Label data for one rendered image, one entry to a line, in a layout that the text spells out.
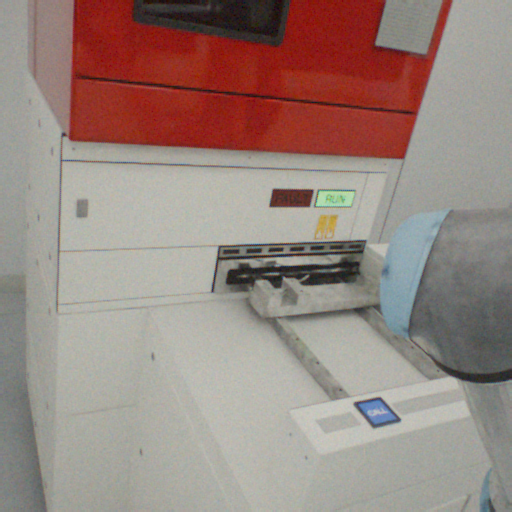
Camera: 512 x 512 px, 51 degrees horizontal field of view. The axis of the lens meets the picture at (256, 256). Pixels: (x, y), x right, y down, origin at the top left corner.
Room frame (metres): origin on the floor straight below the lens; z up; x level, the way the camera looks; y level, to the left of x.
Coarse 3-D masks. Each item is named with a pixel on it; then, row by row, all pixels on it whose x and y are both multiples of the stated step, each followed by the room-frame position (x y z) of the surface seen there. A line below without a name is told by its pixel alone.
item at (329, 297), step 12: (276, 288) 1.19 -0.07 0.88; (312, 288) 1.23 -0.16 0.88; (324, 288) 1.24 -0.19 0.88; (336, 288) 1.26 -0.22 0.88; (348, 288) 1.27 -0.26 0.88; (360, 288) 1.29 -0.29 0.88; (252, 300) 1.13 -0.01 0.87; (288, 300) 1.14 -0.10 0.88; (312, 300) 1.17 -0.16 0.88; (324, 300) 1.18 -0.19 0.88; (336, 300) 1.19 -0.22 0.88; (348, 300) 1.21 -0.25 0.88; (360, 300) 1.23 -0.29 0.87; (372, 300) 1.25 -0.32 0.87; (264, 312) 1.08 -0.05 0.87; (276, 312) 1.10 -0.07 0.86; (288, 312) 1.12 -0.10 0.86; (300, 312) 1.14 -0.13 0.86
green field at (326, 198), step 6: (324, 192) 1.30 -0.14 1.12; (330, 192) 1.31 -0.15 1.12; (336, 192) 1.32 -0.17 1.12; (342, 192) 1.33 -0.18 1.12; (348, 192) 1.34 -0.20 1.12; (318, 198) 1.29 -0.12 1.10; (324, 198) 1.30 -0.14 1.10; (330, 198) 1.31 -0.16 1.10; (336, 198) 1.32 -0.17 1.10; (342, 198) 1.33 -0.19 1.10; (348, 198) 1.34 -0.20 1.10; (318, 204) 1.29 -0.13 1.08; (324, 204) 1.30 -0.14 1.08; (330, 204) 1.31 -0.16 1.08; (336, 204) 1.32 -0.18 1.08; (342, 204) 1.33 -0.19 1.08; (348, 204) 1.34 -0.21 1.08
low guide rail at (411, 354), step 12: (360, 312) 1.25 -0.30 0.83; (372, 312) 1.22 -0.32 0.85; (372, 324) 1.20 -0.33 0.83; (384, 324) 1.17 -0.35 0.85; (384, 336) 1.16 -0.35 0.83; (396, 336) 1.13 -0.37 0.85; (396, 348) 1.12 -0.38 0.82; (408, 348) 1.09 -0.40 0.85; (408, 360) 1.08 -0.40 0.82; (420, 360) 1.05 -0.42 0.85; (420, 372) 1.04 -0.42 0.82; (432, 372) 1.02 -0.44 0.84
